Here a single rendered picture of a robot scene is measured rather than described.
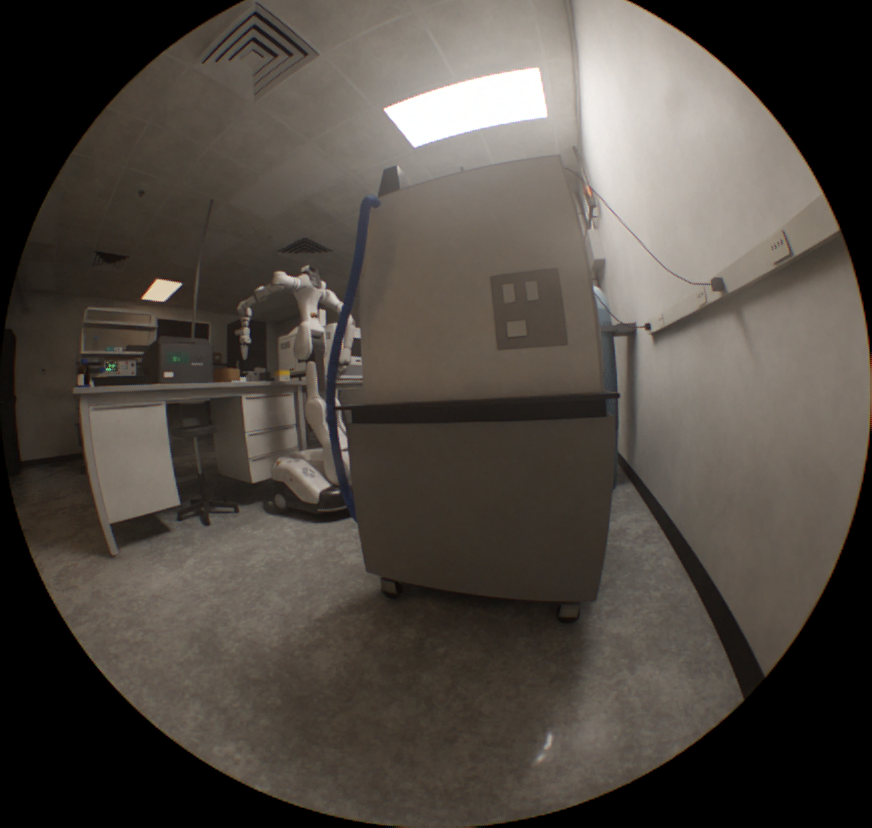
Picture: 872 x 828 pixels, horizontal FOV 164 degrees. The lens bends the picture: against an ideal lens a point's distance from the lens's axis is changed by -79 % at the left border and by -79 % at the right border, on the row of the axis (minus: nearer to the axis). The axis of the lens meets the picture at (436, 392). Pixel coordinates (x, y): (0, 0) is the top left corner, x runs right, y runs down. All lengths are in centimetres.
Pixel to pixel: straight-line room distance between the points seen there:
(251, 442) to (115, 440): 99
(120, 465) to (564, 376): 203
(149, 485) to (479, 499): 175
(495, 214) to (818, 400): 91
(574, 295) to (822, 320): 61
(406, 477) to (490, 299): 55
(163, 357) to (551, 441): 198
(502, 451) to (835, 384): 80
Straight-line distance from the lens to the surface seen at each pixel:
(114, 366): 389
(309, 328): 206
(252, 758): 92
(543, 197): 92
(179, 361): 208
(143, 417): 196
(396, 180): 118
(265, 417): 235
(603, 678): 97
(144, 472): 198
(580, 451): 78
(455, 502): 87
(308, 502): 195
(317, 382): 203
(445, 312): 84
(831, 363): 74
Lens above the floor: 78
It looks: 1 degrees down
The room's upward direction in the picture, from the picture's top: 4 degrees counter-clockwise
